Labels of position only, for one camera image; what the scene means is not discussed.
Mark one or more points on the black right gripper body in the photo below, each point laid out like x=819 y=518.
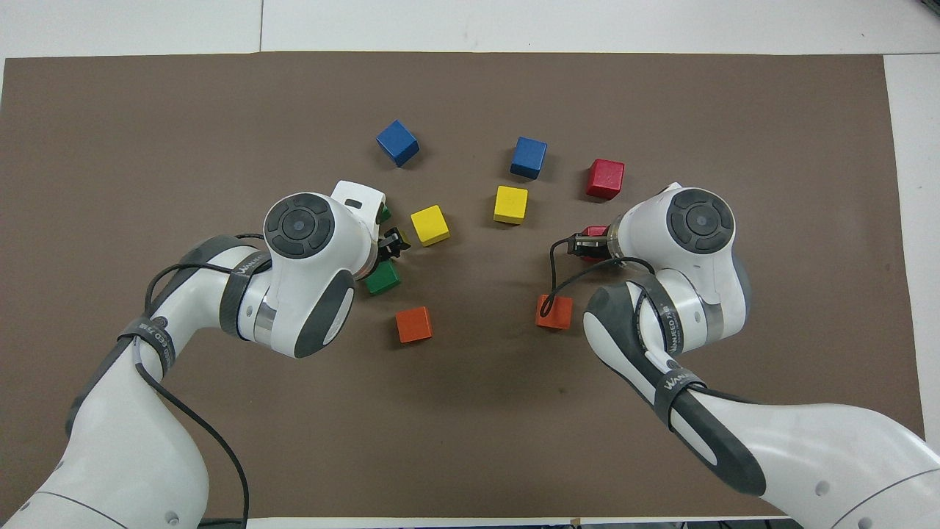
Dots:
x=606 y=250

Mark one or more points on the red wooden cube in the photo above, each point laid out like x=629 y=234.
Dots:
x=605 y=178
x=596 y=230

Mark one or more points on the green wooden cube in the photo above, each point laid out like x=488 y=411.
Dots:
x=383 y=279
x=385 y=215

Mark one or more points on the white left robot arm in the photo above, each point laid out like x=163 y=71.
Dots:
x=308 y=294

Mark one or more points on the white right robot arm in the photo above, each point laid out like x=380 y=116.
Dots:
x=698 y=294

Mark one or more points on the yellow wooden cube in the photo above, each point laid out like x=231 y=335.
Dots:
x=429 y=225
x=510 y=204

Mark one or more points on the orange wooden cube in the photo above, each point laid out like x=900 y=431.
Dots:
x=413 y=324
x=559 y=316

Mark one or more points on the blue wooden cube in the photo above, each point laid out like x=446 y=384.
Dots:
x=397 y=142
x=529 y=157

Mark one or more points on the brown table mat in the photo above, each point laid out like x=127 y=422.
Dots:
x=470 y=441

